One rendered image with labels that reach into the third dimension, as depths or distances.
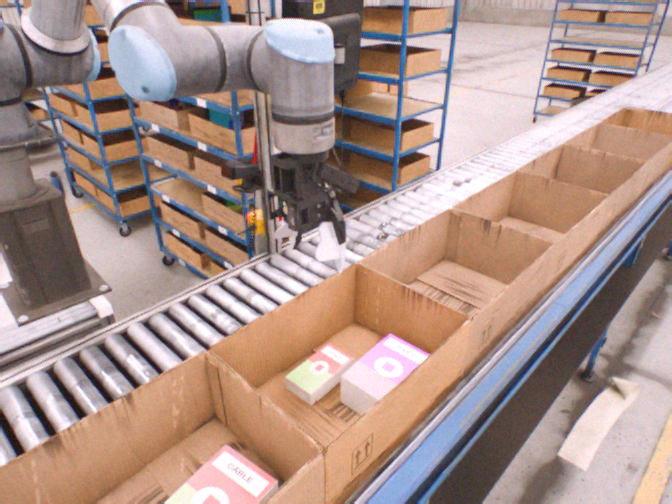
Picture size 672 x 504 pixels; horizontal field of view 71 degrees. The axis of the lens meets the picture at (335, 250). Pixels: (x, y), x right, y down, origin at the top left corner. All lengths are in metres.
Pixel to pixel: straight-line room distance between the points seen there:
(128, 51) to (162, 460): 0.65
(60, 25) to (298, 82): 0.84
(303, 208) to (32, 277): 1.04
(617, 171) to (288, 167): 1.49
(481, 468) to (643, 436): 1.23
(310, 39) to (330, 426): 0.65
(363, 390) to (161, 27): 0.65
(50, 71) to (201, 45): 0.82
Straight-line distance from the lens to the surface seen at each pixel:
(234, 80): 0.73
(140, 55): 0.66
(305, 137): 0.67
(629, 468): 2.25
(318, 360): 1.00
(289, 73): 0.66
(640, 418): 2.45
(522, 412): 1.39
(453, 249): 1.38
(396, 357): 0.96
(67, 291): 1.64
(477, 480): 1.23
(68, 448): 0.84
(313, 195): 0.72
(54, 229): 1.55
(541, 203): 1.67
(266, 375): 1.00
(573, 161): 2.02
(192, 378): 0.88
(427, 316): 0.99
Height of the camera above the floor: 1.61
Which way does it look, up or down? 31 degrees down
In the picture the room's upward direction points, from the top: straight up
